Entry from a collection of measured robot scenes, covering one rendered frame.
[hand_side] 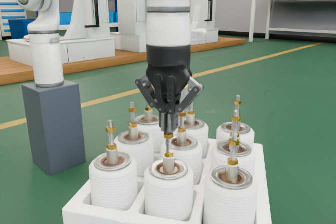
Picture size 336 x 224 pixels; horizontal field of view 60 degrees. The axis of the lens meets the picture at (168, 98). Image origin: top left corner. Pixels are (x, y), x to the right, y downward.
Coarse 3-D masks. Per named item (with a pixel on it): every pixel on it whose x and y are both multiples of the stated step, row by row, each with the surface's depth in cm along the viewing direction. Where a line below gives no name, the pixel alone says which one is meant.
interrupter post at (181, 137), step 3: (177, 132) 66; (180, 132) 66; (183, 132) 66; (186, 132) 66; (177, 135) 66; (180, 135) 66; (183, 135) 66; (177, 138) 66; (180, 138) 66; (183, 138) 66; (177, 141) 66; (180, 141) 66; (183, 141) 66; (180, 144) 66; (183, 144) 66
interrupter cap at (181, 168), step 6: (156, 162) 58; (162, 162) 58; (174, 162) 58; (180, 162) 58; (150, 168) 56; (156, 168) 56; (162, 168) 57; (174, 168) 57; (180, 168) 56; (186, 168) 56; (156, 174) 54; (162, 174) 54; (168, 174) 54; (174, 174) 54; (180, 174) 54
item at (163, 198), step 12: (144, 180) 56; (156, 180) 53; (168, 180) 53; (180, 180) 53; (192, 180) 55; (144, 192) 57; (156, 192) 53; (168, 192) 52; (180, 192) 53; (192, 192) 56; (156, 204) 54; (168, 204) 53; (180, 204) 54; (192, 204) 57; (156, 216) 55; (168, 216) 54; (180, 216) 55
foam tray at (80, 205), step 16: (208, 144) 84; (256, 144) 82; (208, 160) 74; (256, 160) 74; (256, 176) 67; (80, 192) 61; (64, 208) 56; (80, 208) 56; (96, 208) 56; (144, 208) 60; (256, 208) 56
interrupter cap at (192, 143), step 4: (176, 136) 70; (188, 136) 70; (172, 140) 68; (176, 140) 68; (188, 140) 68; (192, 140) 68; (196, 140) 68; (172, 144) 66; (176, 144) 66; (188, 144) 66; (192, 144) 66; (196, 144) 66; (172, 148) 64; (176, 148) 64; (180, 148) 64; (184, 148) 64; (188, 148) 64; (192, 148) 64
